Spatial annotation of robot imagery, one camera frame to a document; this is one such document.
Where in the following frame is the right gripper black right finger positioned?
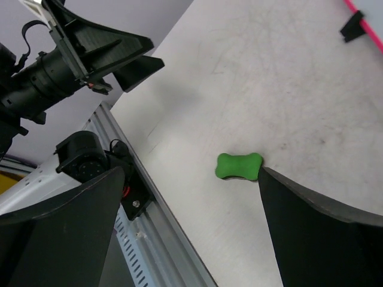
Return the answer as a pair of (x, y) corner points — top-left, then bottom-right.
(259, 167), (382, 286)

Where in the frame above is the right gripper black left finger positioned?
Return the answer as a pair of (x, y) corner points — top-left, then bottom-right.
(1, 167), (124, 286)

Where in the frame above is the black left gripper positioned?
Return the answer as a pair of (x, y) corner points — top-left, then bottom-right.
(42, 1), (165, 95)

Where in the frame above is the green bone-shaped eraser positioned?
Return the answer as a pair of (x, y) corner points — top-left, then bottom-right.
(215, 152), (263, 181)

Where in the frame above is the pink-framed whiteboard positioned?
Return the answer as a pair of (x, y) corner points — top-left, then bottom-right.
(344, 0), (382, 52)

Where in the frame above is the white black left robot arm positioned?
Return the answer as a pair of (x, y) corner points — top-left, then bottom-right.
(1, 1), (165, 155)

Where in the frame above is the black whiteboard stand foot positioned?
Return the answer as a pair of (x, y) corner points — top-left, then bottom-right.
(339, 10), (366, 43)

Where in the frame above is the white slotted cable duct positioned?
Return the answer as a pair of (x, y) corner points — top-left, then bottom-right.
(114, 205), (153, 287)

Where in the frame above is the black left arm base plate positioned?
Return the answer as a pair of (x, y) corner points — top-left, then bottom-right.
(109, 139), (152, 221)

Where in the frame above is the aluminium mounting rail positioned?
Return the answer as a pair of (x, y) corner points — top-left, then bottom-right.
(89, 101), (218, 287)

